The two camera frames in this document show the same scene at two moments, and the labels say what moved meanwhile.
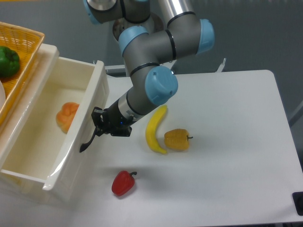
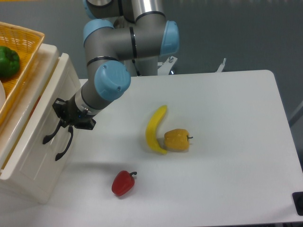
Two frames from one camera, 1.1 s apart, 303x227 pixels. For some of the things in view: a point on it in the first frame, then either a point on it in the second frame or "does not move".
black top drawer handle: (84, 146) → (48, 137)
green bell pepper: (9, 62) does not move
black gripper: (110, 121) → (74, 117)
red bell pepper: (123, 182) does not move
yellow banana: (151, 133) does not move
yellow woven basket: (26, 42) does not move
